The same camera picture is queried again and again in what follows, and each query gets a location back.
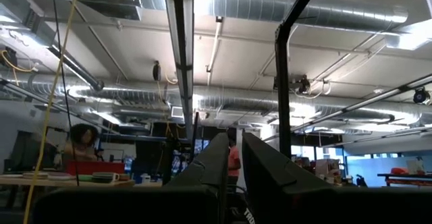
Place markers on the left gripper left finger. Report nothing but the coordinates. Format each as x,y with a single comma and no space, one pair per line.
209,163

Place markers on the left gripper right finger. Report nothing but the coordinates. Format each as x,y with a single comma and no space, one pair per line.
266,170

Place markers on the person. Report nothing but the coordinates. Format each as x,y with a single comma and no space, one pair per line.
82,139
233,160

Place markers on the white cup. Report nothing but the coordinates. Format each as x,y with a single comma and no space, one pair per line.
104,177

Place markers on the red box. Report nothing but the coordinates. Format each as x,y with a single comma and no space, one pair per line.
94,167

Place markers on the long ceiling light fixture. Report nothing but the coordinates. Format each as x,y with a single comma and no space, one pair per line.
371,100
179,48

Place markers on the wooden table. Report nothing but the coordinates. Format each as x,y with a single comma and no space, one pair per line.
67,183

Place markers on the large silver air duct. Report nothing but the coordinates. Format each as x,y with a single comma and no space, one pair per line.
303,8

